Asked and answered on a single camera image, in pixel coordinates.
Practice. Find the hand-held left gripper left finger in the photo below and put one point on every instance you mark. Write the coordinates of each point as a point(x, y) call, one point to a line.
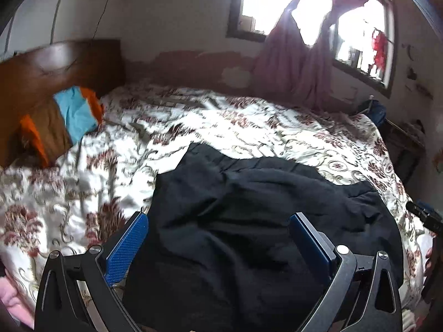
point(126, 245)

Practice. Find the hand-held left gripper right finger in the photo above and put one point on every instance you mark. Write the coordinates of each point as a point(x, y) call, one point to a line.
point(311, 245)

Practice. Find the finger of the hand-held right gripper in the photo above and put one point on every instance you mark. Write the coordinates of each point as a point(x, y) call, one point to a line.
point(425, 216)

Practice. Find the black smooth garment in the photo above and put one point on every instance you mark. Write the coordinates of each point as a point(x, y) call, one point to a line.
point(242, 214)

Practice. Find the dark side table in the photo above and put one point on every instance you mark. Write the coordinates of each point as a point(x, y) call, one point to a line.
point(405, 145)

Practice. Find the blue cloth bundle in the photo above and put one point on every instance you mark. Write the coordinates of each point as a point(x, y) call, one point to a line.
point(377, 112)

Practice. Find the pink cloth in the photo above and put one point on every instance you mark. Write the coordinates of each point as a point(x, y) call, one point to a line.
point(10, 297)

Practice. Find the floral patterned bedspread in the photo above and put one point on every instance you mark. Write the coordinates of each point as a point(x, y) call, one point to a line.
point(242, 121)

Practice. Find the orange blue brown pillow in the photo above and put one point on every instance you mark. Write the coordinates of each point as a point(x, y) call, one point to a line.
point(76, 110)

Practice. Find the red window ornament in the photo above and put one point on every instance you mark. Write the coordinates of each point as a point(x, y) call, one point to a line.
point(379, 46)

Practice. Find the pink curtain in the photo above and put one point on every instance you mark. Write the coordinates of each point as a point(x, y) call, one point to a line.
point(287, 58)

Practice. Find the brown wooden headboard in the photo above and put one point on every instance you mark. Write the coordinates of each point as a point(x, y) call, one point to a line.
point(41, 69)

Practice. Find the dark framed window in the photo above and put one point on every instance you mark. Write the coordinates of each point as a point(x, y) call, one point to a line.
point(263, 3)

